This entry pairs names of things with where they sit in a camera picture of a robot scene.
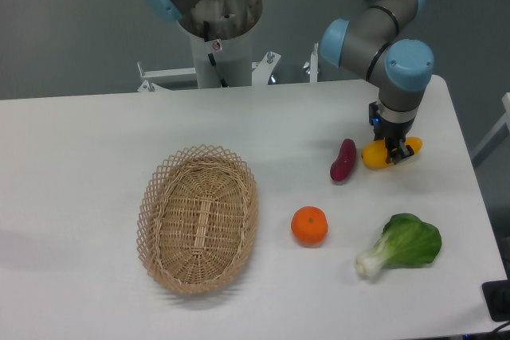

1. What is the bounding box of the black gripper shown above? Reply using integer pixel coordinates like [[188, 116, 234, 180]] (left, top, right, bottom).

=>
[[368, 101, 414, 165]]

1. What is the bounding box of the yellow mango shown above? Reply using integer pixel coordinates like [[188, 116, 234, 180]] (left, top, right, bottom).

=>
[[361, 137, 423, 170]]

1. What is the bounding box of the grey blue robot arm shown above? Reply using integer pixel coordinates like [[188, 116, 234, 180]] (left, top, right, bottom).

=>
[[144, 0, 434, 166]]

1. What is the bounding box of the purple sweet potato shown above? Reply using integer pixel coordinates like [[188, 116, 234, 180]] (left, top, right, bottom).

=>
[[330, 139, 357, 182]]

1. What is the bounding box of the green bok choy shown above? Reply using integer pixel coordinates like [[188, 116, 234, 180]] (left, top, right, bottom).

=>
[[355, 213, 442, 278]]

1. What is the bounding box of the white furniture leg right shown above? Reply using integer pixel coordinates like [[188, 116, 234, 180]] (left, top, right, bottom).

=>
[[470, 92, 509, 169]]

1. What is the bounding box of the orange tangerine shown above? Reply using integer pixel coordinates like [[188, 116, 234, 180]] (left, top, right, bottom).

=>
[[291, 206, 328, 246]]

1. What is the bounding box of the black device at table edge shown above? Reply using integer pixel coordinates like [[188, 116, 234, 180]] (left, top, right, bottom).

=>
[[481, 279, 509, 322]]

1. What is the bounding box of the woven wicker basket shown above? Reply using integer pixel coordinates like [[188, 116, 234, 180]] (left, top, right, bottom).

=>
[[136, 145, 258, 295]]

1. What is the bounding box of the white metal base frame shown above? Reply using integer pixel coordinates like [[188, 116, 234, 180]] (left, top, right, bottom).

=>
[[137, 42, 321, 92]]

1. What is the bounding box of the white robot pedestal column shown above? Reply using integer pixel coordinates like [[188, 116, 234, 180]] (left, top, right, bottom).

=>
[[189, 33, 253, 89]]

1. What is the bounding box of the black cable on pedestal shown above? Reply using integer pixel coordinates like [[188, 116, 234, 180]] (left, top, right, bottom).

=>
[[202, 20, 230, 88]]

